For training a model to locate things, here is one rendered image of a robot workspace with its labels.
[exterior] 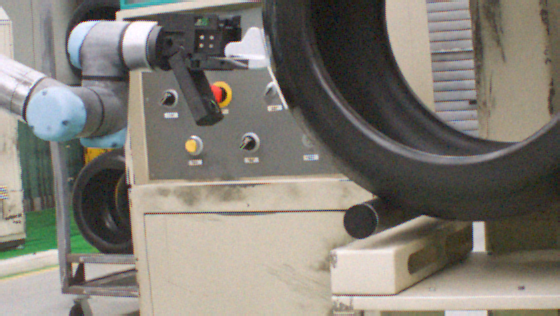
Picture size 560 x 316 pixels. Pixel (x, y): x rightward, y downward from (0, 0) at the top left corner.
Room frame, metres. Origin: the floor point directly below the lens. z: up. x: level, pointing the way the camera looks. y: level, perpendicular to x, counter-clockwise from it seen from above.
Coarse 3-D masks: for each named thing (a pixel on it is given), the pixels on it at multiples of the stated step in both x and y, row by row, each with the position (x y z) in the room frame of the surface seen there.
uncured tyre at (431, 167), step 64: (320, 0) 1.62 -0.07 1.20; (384, 0) 1.66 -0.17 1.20; (320, 64) 1.41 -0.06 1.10; (384, 64) 1.64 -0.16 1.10; (320, 128) 1.40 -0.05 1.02; (384, 128) 1.62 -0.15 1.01; (448, 128) 1.60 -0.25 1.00; (384, 192) 1.39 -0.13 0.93; (448, 192) 1.33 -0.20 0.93; (512, 192) 1.30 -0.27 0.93
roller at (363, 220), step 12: (360, 204) 1.38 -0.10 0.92; (372, 204) 1.40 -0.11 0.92; (384, 204) 1.42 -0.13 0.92; (348, 216) 1.39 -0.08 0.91; (360, 216) 1.38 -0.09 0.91; (372, 216) 1.38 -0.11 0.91; (384, 216) 1.40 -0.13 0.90; (396, 216) 1.44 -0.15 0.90; (408, 216) 1.49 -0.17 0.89; (420, 216) 1.56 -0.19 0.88; (348, 228) 1.39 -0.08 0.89; (360, 228) 1.38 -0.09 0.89; (372, 228) 1.38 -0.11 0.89; (384, 228) 1.41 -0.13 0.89
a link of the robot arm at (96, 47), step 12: (84, 24) 1.67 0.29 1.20; (96, 24) 1.66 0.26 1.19; (108, 24) 1.66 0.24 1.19; (120, 24) 1.65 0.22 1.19; (72, 36) 1.67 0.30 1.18; (84, 36) 1.65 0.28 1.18; (96, 36) 1.65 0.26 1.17; (108, 36) 1.64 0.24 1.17; (120, 36) 1.63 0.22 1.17; (72, 48) 1.67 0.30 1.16; (84, 48) 1.65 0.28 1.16; (96, 48) 1.64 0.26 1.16; (108, 48) 1.63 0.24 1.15; (120, 48) 1.62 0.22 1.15; (72, 60) 1.68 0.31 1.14; (84, 60) 1.66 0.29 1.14; (96, 60) 1.64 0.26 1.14; (108, 60) 1.64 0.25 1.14; (120, 60) 1.63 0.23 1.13; (84, 72) 1.66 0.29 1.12; (96, 72) 1.64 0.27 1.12; (108, 72) 1.64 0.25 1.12; (120, 72) 1.65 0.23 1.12
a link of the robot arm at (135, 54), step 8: (136, 24) 1.63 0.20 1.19; (144, 24) 1.63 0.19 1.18; (152, 24) 1.62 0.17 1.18; (128, 32) 1.62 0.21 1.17; (136, 32) 1.62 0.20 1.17; (144, 32) 1.61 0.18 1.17; (128, 40) 1.62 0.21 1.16; (136, 40) 1.61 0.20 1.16; (144, 40) 1.61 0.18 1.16; (128, 48) 1.62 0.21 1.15; (136, 48) 1.61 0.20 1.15; (144, 48) 1.61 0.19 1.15; (128, 56) 1.62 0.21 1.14; (136, 56) 1.61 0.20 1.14; (144, 56) 1.61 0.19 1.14; (128, 64) 1.63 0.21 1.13; (136, 64) 1.62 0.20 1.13; (144, 64) 1.62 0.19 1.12
